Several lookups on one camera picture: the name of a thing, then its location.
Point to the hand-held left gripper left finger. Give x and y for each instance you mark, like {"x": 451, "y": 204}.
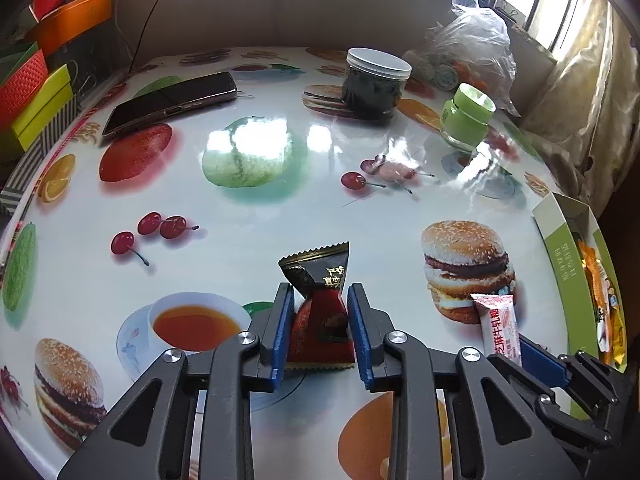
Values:
{"x": 280, "y": 340}

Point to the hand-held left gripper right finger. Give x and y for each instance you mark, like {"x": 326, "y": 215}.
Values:
{"x": 361, "y": 340}

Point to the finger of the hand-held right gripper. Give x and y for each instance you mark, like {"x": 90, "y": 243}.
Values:
{"x": 575, "y": 430}
{"x": 542, "y": 365}

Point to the red black candy packet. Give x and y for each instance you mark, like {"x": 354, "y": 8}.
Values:
{"x": 320, "y": 320}

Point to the pink nougat packet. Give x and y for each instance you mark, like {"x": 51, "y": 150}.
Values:
{"x": 500, "y": 330}

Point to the green cardboard box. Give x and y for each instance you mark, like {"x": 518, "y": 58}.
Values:
{"x": 560, "y": 270}

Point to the fruit print tablecloth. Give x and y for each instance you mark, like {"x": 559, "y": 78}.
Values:
{"x": 300, "y": 200}

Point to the green glass jar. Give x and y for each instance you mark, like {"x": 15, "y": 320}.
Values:
{"x": 465, "y": 120}

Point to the dark jar with white lid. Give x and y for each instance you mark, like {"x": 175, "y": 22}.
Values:
{"x": 375, "y": 87}

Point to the dark smartphone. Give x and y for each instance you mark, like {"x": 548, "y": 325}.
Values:
{"x": 170, "y": 102}

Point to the cream spotted curtain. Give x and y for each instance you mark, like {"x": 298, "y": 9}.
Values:
{"x": 585, "y": 100}

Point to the small round jelly cup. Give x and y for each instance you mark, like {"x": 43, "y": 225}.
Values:
{"x": 442, "y": 74}

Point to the orange wrapped snack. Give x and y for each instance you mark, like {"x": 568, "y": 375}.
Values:
{"x": 477, "y": 82}

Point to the black white striped box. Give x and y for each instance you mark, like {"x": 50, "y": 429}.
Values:
{"x": 30, "y": 167}

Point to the clear plastic bag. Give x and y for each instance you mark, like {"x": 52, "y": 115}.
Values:
{"x": 475, "y": 40}

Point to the lime green box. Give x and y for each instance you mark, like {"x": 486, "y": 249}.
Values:
{"x": 40, "y": 105}

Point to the red woven box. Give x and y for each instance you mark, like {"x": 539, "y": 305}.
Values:
{"x": 22, "y": 87}

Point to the orange box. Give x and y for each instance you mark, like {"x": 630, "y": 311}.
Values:
{"x": 75, "y": 20}

